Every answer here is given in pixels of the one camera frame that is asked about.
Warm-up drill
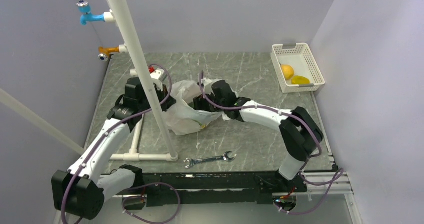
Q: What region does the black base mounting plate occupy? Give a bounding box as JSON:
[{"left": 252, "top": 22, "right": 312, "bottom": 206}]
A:
[{"left": 119, "top": 171, "right": 308, "bottom": 207}]

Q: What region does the yellow fake mango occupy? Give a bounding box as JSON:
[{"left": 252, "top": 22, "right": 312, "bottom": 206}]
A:
[{"left": 291, "top": 75, "right": 311, "bottom": 85}]

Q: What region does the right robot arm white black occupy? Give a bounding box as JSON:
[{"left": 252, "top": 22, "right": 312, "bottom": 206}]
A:
[{"left": 192, "top": 80, "right": 324, "bottom": 192}]

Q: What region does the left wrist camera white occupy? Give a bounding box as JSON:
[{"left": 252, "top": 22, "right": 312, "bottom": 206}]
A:
[{"left": 149, "top": 67, "right": 167, "bottom": 91}]

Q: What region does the purple cable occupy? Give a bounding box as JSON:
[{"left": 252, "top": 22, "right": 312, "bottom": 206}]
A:
[
  {"left": 197, "top": 70, "right": 345, "bottom": 216},
  {"left": 60, "top": 64, "right": 181, "bottom": 224}
]

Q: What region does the translucent white plastic bag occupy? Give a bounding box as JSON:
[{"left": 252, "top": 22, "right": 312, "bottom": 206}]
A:
[{"left": 163, "top": 80, "right": 223, "bottom": 136}]

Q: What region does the white perforated plastic basket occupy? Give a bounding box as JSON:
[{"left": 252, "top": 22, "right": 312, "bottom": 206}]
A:
[{"left": 270, "top": 43, "right": 326, "bottom": 94}]

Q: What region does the blue plastic faucet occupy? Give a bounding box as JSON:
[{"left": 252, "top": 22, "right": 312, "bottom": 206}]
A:
[{"left": 76, "top": 0, "right": 105, "bottom": 26}]

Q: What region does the silver open-end wrench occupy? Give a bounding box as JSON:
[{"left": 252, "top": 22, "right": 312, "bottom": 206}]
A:
[{"left": 183, "top": 151, "right": 237, "bottom": 169}]

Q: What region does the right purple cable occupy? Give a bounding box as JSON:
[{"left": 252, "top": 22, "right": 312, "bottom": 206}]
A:
[{"left": 197, "top": 70, "right": 345, "bottom": 216}]

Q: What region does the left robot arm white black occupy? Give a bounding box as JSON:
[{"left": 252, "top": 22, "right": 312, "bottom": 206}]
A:
[{"left": 51, "top": 77, "right": 151, "bottom": 224}]

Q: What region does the aluminium rail frame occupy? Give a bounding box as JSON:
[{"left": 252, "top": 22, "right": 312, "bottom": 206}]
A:
[{"left": 52, "top": 172, "right": 364, "bottom": 224}]

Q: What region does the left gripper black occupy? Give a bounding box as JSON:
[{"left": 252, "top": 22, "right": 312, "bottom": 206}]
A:
[{"left": 138, "top": 83, "right": 177, "bottom": 113}]

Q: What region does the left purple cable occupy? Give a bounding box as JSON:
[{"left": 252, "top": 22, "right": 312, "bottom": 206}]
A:
[{"left": 60, "top": 64, "right": 181, "bottom": 224}]

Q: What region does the orange plastic faucet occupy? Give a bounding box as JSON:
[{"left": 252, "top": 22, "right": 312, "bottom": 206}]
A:
[{"left": 98, "top": 46, "right": 120, "bottom": 62}]

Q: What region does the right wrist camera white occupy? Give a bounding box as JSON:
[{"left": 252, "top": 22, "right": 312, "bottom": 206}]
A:
[{"left": 201, "top": 78, "right": 220, "bottom": 94}]

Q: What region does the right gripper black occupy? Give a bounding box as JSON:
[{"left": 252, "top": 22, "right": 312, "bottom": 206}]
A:
[{"left": 190, "top": 89, "right": 227, "bottom": 122}]

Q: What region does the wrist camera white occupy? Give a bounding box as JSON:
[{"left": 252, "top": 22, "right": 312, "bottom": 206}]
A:
[
  {"left": 149, "top": 67, "right": 167, "bottom": 91},
  {"left": 201, "top": 78, "right": 220, "bottom": 94}
]

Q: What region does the white PVC pipe frame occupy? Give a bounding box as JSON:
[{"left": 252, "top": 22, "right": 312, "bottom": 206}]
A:
[{"left": 0, "top": 0, "right": 179, "bottom": 162}]

